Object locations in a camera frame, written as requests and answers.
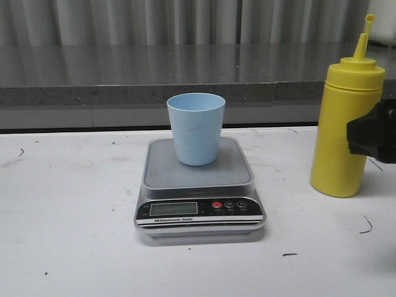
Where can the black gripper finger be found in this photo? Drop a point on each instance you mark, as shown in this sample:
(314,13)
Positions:
(373,134)

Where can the yellow squeeze bottle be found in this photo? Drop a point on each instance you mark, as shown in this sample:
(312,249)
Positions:
(352,87)

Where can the light blue plastic cup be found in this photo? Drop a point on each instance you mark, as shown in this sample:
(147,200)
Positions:
(196,121)

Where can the silver electronic kitchen scale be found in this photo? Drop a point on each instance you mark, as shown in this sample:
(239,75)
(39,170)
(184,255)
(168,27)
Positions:
(176,199)

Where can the white appliance on counter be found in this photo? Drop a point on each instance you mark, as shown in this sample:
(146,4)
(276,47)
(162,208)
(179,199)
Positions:
(383,28)

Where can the grey stone counter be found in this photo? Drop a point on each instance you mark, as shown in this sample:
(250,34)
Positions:
(91,88)

